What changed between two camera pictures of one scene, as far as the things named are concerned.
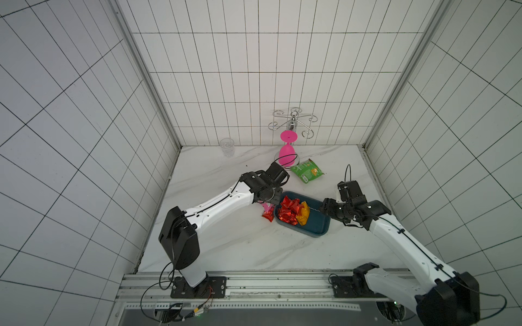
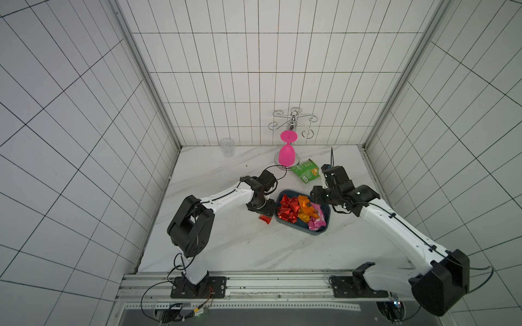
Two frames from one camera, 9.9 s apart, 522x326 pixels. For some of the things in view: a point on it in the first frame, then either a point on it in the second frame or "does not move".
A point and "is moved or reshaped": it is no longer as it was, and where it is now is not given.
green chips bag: [307, 171] does not move
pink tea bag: [266, 206] is moved or reshaped
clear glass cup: [228, 146] does not move
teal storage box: [302, 214] does not move
